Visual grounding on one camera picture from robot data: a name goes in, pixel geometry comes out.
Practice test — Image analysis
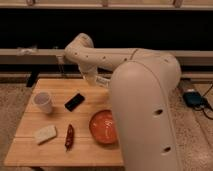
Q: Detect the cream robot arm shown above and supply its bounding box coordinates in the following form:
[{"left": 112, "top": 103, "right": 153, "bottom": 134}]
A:
[{"left": 65, "top": 33, "right": 183, "bottom": 171}]

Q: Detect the white paper cup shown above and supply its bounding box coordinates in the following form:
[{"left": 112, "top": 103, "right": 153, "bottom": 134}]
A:
[{"left": 33, "top": 92, "right": 53, "bottom": 114}]

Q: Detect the blue power adapter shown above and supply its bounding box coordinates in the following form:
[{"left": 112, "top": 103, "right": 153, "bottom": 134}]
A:
[{"left": 183, "top": 91, "right": 204, "bottom": 107}]

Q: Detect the white sponge block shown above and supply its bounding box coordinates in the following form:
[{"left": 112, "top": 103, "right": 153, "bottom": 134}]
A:
[{"left": 34, "top": 125, "right": 57, "bottom": 145}]

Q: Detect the orange bowl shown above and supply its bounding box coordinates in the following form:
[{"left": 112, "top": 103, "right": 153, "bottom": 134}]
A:
[{"left": 89, "top": 109, "right": 117, "bottom": 144}]

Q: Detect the dried red chili pepper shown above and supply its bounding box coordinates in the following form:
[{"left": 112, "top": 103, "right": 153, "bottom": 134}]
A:
[{"left": 65, "top": 124, "right": 74, "bottom": 151}]

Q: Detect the black cable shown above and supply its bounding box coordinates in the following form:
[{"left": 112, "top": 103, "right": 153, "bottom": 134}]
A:
[{"left": 198, "top": 83, "right": 213, "bottom": 120}]

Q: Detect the wooden table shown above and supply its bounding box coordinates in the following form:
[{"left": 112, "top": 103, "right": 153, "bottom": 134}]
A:
[{"left": 4, "top": 79, "right": 123, "bottom": 167}]

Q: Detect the black rectangular box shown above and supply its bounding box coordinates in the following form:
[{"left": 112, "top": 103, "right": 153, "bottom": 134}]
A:
[{"left": 65, "top": 93, "right": 85, "bottom": 111}]

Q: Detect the wooden rail beam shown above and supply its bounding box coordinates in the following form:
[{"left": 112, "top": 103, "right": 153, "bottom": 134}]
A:
[{"left": 0, "top": 49, "right": 213, "bottom": 66}]

